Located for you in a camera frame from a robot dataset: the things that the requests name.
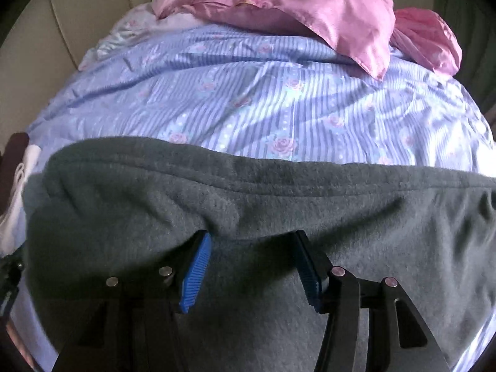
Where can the grey fleece pants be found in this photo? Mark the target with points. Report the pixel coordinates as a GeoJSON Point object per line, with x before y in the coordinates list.
{"type": "Point", "coordinates": [248, 209]}

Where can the pink satin cloth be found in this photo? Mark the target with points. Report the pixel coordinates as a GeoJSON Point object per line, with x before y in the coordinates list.
{"type": "Point", "coordinates": [426, 42]}

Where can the beige padded headboard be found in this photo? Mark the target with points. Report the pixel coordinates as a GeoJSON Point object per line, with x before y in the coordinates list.
{"type": "Point", "coordinates": [62, 19]}

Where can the white floral cloth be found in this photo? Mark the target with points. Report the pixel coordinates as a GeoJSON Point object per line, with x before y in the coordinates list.
{"type": "Point", "coordinates": [128, 33]}

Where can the pink satin pillow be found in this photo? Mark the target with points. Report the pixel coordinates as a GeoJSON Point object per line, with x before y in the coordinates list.
{"type": "Point", "coordinates": [310, 11]}

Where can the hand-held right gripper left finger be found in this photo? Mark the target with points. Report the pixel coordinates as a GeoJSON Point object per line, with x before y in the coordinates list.
{"type": "Point", "coordinates": [195, 271]}

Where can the blue floral striped bedsheet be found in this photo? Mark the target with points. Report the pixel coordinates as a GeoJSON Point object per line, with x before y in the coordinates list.
{"type": "Point", "coordinates": [271, 97]}

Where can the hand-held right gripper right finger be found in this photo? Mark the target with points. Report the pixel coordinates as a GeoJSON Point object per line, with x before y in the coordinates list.
{"type": "Point", "coordinates": [310, 275]}

